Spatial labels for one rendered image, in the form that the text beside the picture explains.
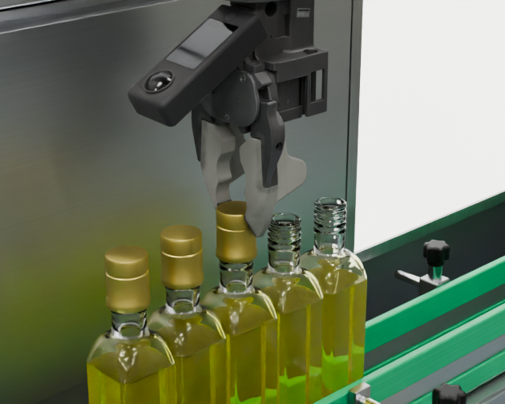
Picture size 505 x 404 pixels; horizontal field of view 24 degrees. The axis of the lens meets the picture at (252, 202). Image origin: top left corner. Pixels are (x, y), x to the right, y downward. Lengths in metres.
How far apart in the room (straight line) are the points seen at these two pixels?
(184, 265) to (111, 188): 0.14
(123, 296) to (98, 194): 0.15
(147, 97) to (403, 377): 0.44
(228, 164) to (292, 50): 0.11
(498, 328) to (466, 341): 0.06
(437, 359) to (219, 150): 0.37
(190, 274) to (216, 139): 0.11
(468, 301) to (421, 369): 0.20
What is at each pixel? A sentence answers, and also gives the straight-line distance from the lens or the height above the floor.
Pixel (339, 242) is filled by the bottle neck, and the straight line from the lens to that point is 1.07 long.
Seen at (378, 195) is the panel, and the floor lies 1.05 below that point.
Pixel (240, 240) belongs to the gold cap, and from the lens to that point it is 0.98.
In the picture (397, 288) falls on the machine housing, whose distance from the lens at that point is 1.46.
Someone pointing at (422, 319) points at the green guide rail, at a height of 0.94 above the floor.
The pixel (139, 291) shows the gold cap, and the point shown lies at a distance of 0.91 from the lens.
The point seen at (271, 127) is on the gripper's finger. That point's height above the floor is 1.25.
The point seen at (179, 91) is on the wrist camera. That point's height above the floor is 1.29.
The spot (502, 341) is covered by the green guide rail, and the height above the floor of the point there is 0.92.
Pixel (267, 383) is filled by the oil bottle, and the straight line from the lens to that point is 1.04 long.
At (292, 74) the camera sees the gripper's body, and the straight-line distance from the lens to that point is 0.94.
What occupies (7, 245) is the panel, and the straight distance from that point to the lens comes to 1.00.
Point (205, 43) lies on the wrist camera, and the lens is 0.91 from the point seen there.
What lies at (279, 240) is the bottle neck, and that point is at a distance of 1.02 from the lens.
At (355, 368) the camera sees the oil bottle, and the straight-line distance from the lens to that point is 1.13.
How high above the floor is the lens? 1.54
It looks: 22 degrees down
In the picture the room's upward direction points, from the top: straight up
